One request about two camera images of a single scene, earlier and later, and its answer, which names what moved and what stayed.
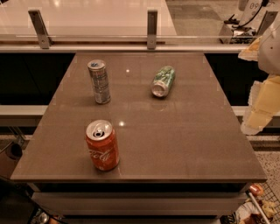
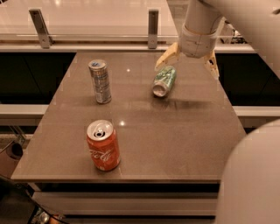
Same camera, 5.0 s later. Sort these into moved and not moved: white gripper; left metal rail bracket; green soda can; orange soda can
Moved: white gripper
Not moved: orange soda can; green soda can; left metal rail bracket
